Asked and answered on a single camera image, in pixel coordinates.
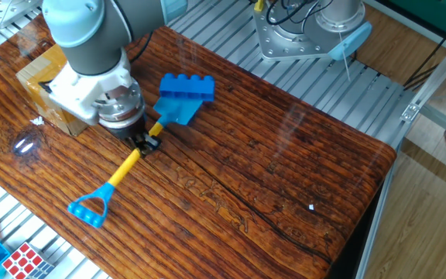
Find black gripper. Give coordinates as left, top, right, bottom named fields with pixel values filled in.
left=110, top=115, right=163, bottom=157

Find blue yellow toy shovel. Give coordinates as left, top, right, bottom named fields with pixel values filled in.
left=67, top=95, right=204, bottom=229

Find long blue building block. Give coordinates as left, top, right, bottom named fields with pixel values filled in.
left=158, top=72, right=216, bottom=103

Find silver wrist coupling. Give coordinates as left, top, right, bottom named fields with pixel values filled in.
left=94, top=83, right=147, bottom=130

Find wood grain table mat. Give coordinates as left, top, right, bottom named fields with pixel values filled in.
left=0, top=0, right=398, bottom=279

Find taped cardboard box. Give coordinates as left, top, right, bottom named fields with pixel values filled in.
left=15, top=43, right=88, bottom=137

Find Rubik's cube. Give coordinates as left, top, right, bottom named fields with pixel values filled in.
left=1, top=242, right=56, bottom=279

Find silver metal mounting plate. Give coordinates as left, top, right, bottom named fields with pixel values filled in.
left=0, top=0, right=43, bottom=29

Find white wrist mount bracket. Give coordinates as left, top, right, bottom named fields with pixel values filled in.
left=47, top=48, right=139, bottom=126

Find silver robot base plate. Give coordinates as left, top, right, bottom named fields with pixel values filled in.
left=252, top=0, right=342, bottom=62

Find white cable tie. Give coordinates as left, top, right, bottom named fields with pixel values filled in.
left=337, top=30, right=352, bottom=83

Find aluminium frame beam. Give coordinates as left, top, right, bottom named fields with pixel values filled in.
left=400, top=26, right=446, bottom=144

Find black floor cables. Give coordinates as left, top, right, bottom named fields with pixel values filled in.
left=403, top=7, right=446, bottom=91

